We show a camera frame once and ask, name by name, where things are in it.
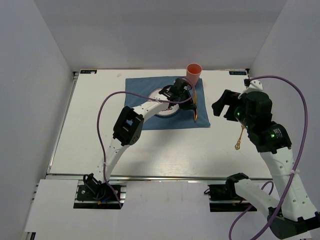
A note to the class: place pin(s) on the aluminium table edge rail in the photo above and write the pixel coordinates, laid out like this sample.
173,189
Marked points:
137,178

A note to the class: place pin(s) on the dark corner label sticker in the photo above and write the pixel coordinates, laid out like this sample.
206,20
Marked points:
88,71

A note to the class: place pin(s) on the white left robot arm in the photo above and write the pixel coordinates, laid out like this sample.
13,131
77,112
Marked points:
125,135

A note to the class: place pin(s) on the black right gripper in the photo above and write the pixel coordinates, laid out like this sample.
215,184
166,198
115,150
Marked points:
229,98

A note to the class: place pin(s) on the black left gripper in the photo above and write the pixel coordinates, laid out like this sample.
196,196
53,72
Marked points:
188,106

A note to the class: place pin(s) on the gold fork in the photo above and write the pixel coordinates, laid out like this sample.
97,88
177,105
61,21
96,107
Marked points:
238,143

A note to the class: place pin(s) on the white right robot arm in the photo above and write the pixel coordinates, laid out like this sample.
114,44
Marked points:
293,213

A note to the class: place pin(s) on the right corner label sticker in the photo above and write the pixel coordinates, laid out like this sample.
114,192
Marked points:
238,73

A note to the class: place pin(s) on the blue cloth napkin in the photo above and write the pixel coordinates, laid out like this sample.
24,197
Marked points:
182,120

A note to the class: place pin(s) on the white printed plate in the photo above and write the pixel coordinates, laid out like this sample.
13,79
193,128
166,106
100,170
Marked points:
170,111

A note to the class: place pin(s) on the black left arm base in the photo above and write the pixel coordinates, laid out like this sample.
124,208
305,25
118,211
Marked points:
93,194

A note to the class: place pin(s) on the gold knife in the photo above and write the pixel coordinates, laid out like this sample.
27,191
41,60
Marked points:
195,110

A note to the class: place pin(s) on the pink plastic cup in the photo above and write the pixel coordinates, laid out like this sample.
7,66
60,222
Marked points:
193,72

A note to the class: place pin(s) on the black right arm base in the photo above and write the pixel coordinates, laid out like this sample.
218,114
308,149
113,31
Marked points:
221,201

